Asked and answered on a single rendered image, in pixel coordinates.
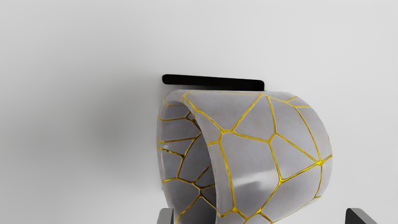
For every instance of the grey cup with gold cracks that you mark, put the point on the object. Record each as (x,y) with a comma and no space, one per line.
(252,155)

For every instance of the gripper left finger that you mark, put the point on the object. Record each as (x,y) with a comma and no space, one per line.
(165,216)

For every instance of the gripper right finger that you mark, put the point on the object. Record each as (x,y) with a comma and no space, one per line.
(359,217)

